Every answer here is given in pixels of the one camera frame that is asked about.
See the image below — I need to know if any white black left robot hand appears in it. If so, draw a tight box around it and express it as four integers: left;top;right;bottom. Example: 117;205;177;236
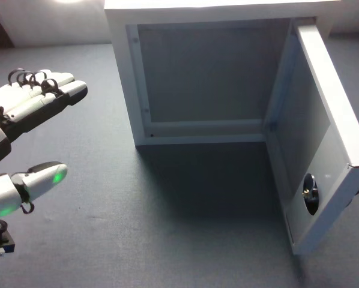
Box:
0;68;88;221

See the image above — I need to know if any white safe door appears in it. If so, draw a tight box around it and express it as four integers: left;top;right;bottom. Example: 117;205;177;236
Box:
265;17;359;256

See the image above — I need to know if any silver door lock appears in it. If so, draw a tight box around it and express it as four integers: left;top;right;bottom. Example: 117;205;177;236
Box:
301;173;321;216

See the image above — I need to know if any grey table cloth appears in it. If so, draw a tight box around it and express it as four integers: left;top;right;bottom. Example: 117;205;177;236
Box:
0;31;359;288

